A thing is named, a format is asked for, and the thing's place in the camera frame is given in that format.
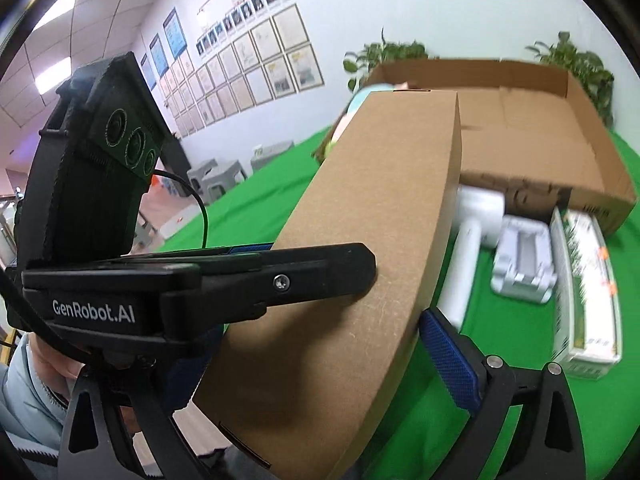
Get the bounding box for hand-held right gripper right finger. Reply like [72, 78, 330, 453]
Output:
[419, 307, 587, 480]

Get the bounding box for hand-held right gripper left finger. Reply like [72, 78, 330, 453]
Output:
[59, 325, 223, 480]

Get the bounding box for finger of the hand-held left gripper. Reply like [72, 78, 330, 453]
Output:
[197, 243, 275, 261]
[160, 242, 377, 345]

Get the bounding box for white hair dryer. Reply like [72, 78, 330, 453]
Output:
[437, 184, 506, 330]

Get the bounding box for brown cardboard box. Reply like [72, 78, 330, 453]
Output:
[192, 89, 463, 480]

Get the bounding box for white folding fan stand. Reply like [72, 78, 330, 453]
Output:
[490, 215, 558, 303]

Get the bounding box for green and white carton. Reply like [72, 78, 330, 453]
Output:
[550, 207, 623, 381]

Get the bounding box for large cardboard box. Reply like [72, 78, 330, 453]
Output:
[362, 57, 638, 236]

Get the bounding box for person's left forearm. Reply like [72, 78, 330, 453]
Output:
[0, 332, 68, 461]

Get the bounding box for person's left hand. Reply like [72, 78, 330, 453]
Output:
[27, 332, 88, 386]

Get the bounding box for grey plastic stool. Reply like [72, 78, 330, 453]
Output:
[186, 159, 218, 186]
[200, 160, 248, 203]

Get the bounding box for black cabinet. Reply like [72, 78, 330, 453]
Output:
[160, 135, 191, 176]

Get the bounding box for white plastic stool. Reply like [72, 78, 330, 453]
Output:
[250, 141, 295, 171]

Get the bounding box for ceiling light panel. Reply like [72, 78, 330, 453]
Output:
[32, 57, 73, 93]
[30, 0, 81, 36]

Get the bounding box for teal and pink plush toy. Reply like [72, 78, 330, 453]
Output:
[314, 81, 416, 166]

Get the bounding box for green potted plant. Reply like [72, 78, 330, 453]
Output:
[342, 30, 428, 93]
[525, 32, 616, 126]

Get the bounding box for row of portrait photos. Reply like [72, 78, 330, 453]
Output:
[195, 0, 366, 56]

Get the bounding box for thin black cable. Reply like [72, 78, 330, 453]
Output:
[149, 171, 210, 251]

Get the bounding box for wall of framed certificates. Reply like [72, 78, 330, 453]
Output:
[162, 2, 326, 138]

